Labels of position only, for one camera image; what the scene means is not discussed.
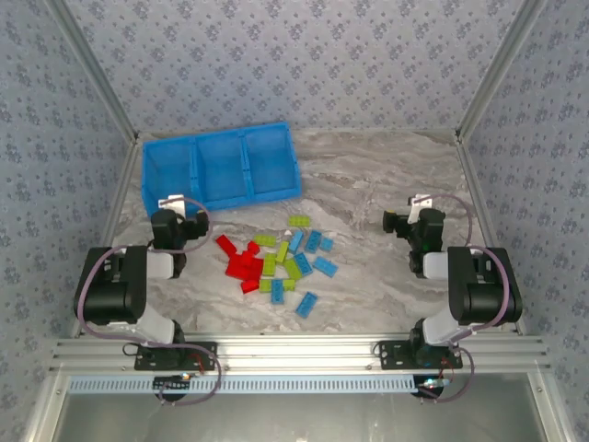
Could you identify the green lego brick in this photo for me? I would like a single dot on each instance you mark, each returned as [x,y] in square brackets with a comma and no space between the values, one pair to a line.
[265,239]
[282,252]
[299,221]
[265,285]
[292,268]
[269,264]
[289,284]

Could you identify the aluminium lower frame rail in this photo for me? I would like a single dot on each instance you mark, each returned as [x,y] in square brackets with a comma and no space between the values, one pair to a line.
[550,410]
[43,410]

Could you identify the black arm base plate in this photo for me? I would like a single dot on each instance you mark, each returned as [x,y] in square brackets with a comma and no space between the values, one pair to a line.
[391,354]
[207,354]

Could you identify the small black controller board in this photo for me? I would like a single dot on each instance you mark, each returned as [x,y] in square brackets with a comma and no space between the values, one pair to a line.
[172,382]
[430,387]

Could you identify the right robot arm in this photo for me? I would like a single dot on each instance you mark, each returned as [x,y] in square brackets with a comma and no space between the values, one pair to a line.
[483,290]

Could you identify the red lego brick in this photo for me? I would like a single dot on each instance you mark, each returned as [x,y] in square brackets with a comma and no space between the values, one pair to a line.
[225,244]
[250,286]
[255,269]
[234,270]
[252,247]
[242,258]

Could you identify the wide aluminium cross rail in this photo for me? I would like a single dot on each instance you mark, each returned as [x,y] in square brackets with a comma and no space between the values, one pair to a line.
[299,352]

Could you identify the aluminium table side rail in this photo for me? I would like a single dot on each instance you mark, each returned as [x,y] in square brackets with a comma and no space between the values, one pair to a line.
[118,193]
[477,193]

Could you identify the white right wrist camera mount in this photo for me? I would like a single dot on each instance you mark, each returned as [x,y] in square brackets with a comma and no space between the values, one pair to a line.
[421,203]

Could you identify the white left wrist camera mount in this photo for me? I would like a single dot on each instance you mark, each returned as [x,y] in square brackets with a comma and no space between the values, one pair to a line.
[171,204]

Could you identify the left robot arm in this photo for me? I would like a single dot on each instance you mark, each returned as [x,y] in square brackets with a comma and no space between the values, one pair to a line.
[115,285]

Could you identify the aluminium frame post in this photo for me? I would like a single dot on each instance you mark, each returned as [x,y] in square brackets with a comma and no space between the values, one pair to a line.
[497,69]
[97,69]

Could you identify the small blue lego brick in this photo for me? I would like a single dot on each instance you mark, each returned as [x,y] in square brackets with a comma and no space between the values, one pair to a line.
[326,244]

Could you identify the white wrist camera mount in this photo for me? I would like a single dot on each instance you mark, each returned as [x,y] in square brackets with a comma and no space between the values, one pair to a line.
[171,204]
[421,203]

